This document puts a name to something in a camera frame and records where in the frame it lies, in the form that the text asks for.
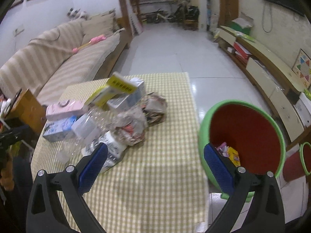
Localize red flat box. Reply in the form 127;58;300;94
233;41;252;59

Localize printed paper ball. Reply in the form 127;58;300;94
141;92;168;126

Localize yellow iced tea carton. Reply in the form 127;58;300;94
227;147;241;167

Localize blue white box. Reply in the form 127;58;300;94
43;116;78;142

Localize striped beige sofa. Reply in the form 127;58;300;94
1;19;130;105

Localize wooden side cabinet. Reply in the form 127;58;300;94
5;89;46;135

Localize pink plastic wrapper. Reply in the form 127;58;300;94
216;142;229;157

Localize green storage box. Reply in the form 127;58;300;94
229;17;253;35

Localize red bin with green rim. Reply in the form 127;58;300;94
198;99;286;199

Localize yellow white cardboard box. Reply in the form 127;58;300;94
84;72;138;108

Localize chinese checkers board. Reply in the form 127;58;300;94
292;49;311;89

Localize white printed carton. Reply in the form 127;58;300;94
107;77;146;113

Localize clear plastic bottle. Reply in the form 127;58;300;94
56;113;116;164

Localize yellow checkered tablecloth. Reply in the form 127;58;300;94
31;73;209;232

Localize white grey plastic bag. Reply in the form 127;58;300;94
81;106;148;173

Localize long low TV cabinet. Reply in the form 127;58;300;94
217;26;310;143

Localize beige sofa cushion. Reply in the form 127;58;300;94
82;12;115;45

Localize pink rectangular box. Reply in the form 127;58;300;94
46;100;89;121

